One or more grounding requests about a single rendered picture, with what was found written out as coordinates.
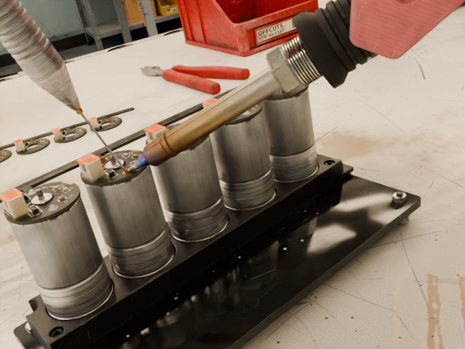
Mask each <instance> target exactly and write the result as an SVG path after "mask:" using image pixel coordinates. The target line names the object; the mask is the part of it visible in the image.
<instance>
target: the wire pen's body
mask: <svg viewBox="0 0 465 349"><path fill-rule="evenodd" d="M0 41H1V43H2V44H3V46H4V47H6V50H7V51H8V52H9V53H11V56H12V57H13V58H14V59H15V60H16V62H17V63H18V65H19V66H20V67H21V68H22V69H23V70H24V72H25V73H26V74H27V76H28V77H29V78H30V79H31V80H32V81H33V82H39V81H42V80H44V79H46V78H48V77H50V76H51V75H53V74H54V73H55V72H56V71H57V70H58V69H59V68H60V67H61V66H62V64H63V62H64V60H63V59H62V57H61V56H60V54H59V53H58V52H57V51H56V49H55V48H54V46H53V45H52V44H51V42H50V41H49V40H48V39H47V38H46V36H45V34H44V33H42V30H41V29H40V27H39V26H37V23H36V22H35V21H33V18H32V17H31V16H30V15H29V14H28V11H27V10H26V9H25V8H24V6H23V4H22V3H21V2H19V0H0Z"/></svg>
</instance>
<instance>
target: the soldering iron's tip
mask: <svg viewBox="0 0 465 349"><path fill-rule="evenodd" d="M148 165H149V164H148V162H146V160H145V158H144V156H143V154H142V155H141V156H140V157H139V158H138V159H137V160H136V161H135V162H134V163H133V164H132V165H131V167H130V168H129V169H128V171H129V172H131V171H134V170H137V169H140V168H143V167H145V166H148Z"/></svg>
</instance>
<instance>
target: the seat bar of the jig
mask: <svg viewBox="0 0 465 349"><path fill-rule="evenodd" d="M316 154H317V153H316ZM317 160H318V171H317V173H315V174H314V175H313V176H312V177H309V178H308V179H305V180H302V181H297V182H292V183H280V182H276V181H274V184H275V191H276V196H275V198H274V200H273V201H271V202H270V203H268V204H267V205H265V206H263V207H260V208H256V209H253V210H249V211H233V210H230V209H227V208H226V212H227V216H228V222H229V223H228V226H227V227H226V229H225V230H224V231H223V232H222V233H220V234H219V235H217V236H215V237H213V238H211V239H209V240H205V241H202V242H193V243H187V242H179V241H177V240H175V239H174V238H173V237H172V234H171V230H170V226H169V223H168V222H167V227H168V229H169V232H170V237H171V240H172V244H173V247H174V252H175V256H174V259H173V260H172V261H171V263H170V264H169V265H168V266H166V268H164V269H162V270H161V271H159V272H158V273H156V274H153V275H151V276H148V277H144V278H137V279H126V278H121V277H120V276H117V275H116V274H115V271H114V269H113V265H112V263H111V260H110V257H109V255H107V256H105V257H104V261H105V264H106V266H107V269H108V272H109V275H110V278H111V281H112V283H113V287H114V291H113V294H112V296H111V298H110V299H109V300H108V301H107V302H106V303H105V304H104V305H103V306H102V307H101V308H100V309H99V310H97V311H95V312H94V313H92V314H90V315H87V316H85V317H82V318H80V319H75V320H70V321H60V320H56V319H53V318H52V317H50V315H49V313H48V310H47V309H46V306H45V304H44V302H43V300H42V297H41V295H40V294H39V295H37V296H36V297H34V298H32V299H30V300H29V301H28V302H29V304H30V306H31V308H32V310H33V312H32V313H31V314H29V315H27V316H26V319H27V321H28V324H29V326H30V328H31V330H32V331H33V334H34V336H35V338H36V339H37V340H38V342H40V344H41V345H42V346H43V348H44V349H86V348H88V347H89V346H90V345H92V344H93V343H95V342H96V341H98V340H99V339H101V338H103V337H104V336H106V335H107V334H109V333H110V332H112V331H113V330H115V329H116V328H118V327H119V326H121V325H122V324H123V323H125V322H127V321H128V320H130V319H132V318H133V317H135V316H136V315H137V314H139V313H141V312H142V311H143V310H145V309H147V308H148V307H150V306H151V305H153V304H155V303H156V302H157V301H159V300H161V299H162V298H163V297H165V296H167V295H168V294H169V293H171V292H173V291H174V290H175V289H177V288H179V287H180V286H181V285H183V284H185V283H186V282H188V281H189V280H191V279H192V278H194V277H195V276H197V275H199V274H200V273H201V272H203V271H205V270H206V269H207V268H209V267H211V266H212V265H213V264H215V263H216V262H219V261H220V260H221V259H223V258H225V257H226V256H227V255H229V254H230V253H232V252H233V251H235V250H236V249H238V248H239V247H241V246H243V245H244V244H246V243H247V242H249V241H250V240H252V239H253V238H255V237H256V236H258V235H259V234H260V233H262V232H264V231H265V230H267V229H269V228H270V227H272V226H273V225H274V224H276V223H278V222H279V221H280V220H282V219H284V218H285V217H287V216H288V215H290V214H291V213H293V212H294V211H296V210H298V209H299V208H300V207H302V206H304V205H305V204H306V203H308V202H310V201H311V200H312V199H314V198H316V197H317V196H318V195H320V194H322V193H323V192H324V191H326V190H328V189H329V188H331V187H332V186H334V185H336V184H337V183H338V182H340V181H342V180H343V171H342V163H341V160H338V159H334V158H331V157H328V156H324V155H321V154H317Z"/></svg>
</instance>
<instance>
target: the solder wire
mask: <svg viewBox="0 0 465 349"><path fill-rule="evenodd" d="M80 115H81V116H82V117H83V119H84V120H85V121H86V122H87V124H88V125H89V126H90V128H91V129H92V130H93V131H94V132H95V134H96V135H97V137H98V138H99V139H100V140H101V141H102V143H103V144H104V146H105V147H106V148H107V149H108V151H109V152H110V153H111V155H112V156H113V157H114V159H115V160H116V161H117V162H118V164H119V165H120V166H121V168H122V169H123V170H124V171H125V172H126V174H127V173H128V172H127V170H126V169H125V167H124V166H123V165H122V164H121V162H120V161H119V160H118V158H117V157H116V156H115V154H114V153H113V152H112V151H111V149H110V148H109V147H108V145H107V144H106V143H105V142H104V141H103V139H102V138H101V136H100V135H99V133H97V132H96V130H95V129H94V127H93V126H92V125H91V124H90V122H89V121H88V120H87V118H86V117H85V116H84V114H83V113H81V114H80Z"/></svg>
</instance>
